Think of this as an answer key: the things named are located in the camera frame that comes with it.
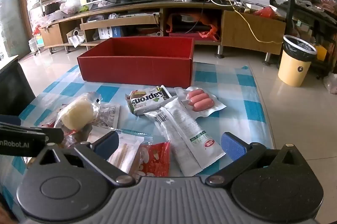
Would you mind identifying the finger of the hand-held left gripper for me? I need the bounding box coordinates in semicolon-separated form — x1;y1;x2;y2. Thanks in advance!
0;115;64;145

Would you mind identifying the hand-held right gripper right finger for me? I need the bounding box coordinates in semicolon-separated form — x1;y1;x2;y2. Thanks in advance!
205;131;307;186

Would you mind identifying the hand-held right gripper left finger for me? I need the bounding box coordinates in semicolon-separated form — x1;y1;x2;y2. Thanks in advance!
30;131;136;186

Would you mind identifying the round bun packet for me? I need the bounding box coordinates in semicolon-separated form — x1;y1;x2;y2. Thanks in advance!
54;92;102;132

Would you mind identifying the red snack packet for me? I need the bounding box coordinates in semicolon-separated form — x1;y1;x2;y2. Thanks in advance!
129;142;171;178

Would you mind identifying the long white snack packet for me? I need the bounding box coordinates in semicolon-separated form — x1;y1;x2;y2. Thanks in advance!
144;97;227;177

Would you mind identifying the green snack packet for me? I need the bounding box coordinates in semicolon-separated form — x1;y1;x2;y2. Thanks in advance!
125;85;175;116

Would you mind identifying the vacuum-packed sausage pack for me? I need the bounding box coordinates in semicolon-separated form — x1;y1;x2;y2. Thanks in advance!
174;86;227;119

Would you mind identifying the red cardboard box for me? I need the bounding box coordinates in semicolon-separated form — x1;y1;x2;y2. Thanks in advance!
77;37;195;88

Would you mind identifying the clear biscuit stick packet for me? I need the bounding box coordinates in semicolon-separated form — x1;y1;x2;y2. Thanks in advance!
107;129;153;174

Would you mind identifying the white printed snack packet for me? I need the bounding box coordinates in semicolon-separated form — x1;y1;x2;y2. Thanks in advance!
92;103;121;131

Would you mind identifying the blue checkered cloth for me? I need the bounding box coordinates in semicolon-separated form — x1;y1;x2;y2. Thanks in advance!
0;63;275;216

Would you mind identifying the black furniture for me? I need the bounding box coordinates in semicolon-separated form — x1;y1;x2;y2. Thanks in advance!
0;55;36;119

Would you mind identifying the yellow trash bin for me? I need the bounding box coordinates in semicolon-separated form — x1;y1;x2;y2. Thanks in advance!
278;35;318;87

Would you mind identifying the blue and white box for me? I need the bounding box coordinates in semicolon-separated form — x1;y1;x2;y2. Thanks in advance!
99;26;122;40

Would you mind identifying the frosted glass door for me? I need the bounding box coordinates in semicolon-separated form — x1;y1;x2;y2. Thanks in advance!
0;0;31;57

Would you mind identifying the wooden television stand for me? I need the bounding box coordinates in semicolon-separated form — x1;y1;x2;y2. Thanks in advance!
39;0;287;60

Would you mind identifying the orange plastic bag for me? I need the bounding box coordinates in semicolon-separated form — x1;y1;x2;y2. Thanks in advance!
166;12;222;39

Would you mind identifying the red plastic bag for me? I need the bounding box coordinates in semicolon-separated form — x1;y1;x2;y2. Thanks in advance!
254;6;277;17

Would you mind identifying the yellow cable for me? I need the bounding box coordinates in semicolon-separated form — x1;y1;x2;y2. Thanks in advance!
211;0;283;44

